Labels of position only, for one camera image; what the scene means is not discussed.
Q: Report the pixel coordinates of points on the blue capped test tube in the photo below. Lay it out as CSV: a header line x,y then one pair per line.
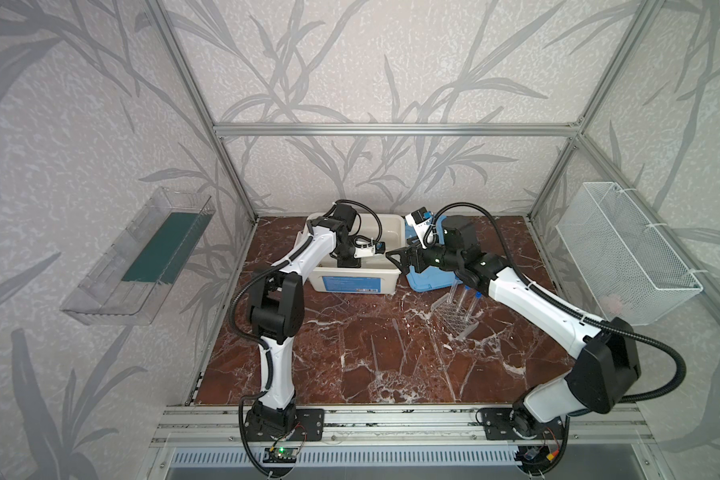
x,y
462,297
472,306
452,292

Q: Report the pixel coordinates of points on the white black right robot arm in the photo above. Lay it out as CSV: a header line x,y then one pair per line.
x,y
606,362

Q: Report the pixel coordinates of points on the white wire mesh basket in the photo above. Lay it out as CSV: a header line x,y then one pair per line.
x,y
629,267

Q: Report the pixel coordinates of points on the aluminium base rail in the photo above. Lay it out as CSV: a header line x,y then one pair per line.
x,y
396,424

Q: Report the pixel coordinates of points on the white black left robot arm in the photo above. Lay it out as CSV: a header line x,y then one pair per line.
x,y
276,311

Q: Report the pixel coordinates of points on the clear acrylic test tube rack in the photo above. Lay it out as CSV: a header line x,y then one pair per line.
x,y
451,320

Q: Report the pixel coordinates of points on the clear acrylic wall shelf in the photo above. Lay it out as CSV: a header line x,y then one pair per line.
x,y
128,285

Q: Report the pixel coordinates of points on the blue plastic bin lid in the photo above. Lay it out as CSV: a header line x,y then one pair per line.
x,y
431,278

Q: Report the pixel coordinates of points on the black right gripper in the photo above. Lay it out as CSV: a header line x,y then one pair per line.
x,y
416,260

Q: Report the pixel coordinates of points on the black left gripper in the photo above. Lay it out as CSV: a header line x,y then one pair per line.
x,y
347,258

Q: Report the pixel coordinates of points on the white plastic storage bin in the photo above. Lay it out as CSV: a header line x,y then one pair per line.
x,y
376,275

